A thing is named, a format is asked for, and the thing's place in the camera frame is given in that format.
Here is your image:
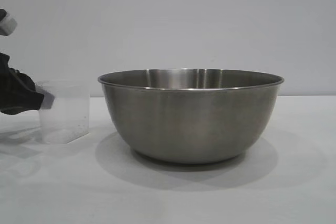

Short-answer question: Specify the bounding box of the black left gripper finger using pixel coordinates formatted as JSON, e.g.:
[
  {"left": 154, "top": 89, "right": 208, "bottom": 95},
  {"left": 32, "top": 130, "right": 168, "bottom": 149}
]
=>
[
  {"left": 0, "top": 105, "right": 40, "bottom": 116},
  {"left": 9, "top": 67, "right": 56, "bottom": 111}
]

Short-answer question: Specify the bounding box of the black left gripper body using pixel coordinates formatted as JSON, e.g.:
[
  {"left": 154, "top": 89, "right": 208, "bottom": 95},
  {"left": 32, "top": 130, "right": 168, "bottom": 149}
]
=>
[{"left": 0, "top": 51, "right": 14, "bottom": 111}]

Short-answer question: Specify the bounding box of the translucent plastic measuring cup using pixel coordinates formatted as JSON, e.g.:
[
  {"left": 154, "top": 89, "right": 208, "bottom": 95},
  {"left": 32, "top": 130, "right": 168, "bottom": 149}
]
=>
[{"left": 35, "top": 78, "right": 92, "bottom": 145}]

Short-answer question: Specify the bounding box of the stainless steel mixing bowl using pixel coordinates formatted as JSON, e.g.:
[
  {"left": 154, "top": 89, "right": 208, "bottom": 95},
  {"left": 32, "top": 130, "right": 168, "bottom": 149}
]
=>
[{"left": 97, "top": 68, "right": 285, "bottom": 164}]

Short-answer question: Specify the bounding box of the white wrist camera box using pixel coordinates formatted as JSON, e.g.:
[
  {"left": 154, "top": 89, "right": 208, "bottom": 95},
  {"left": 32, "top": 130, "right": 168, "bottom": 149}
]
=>
[{"left": 0, "top": 8, "right": 18, "bottom": 37}]

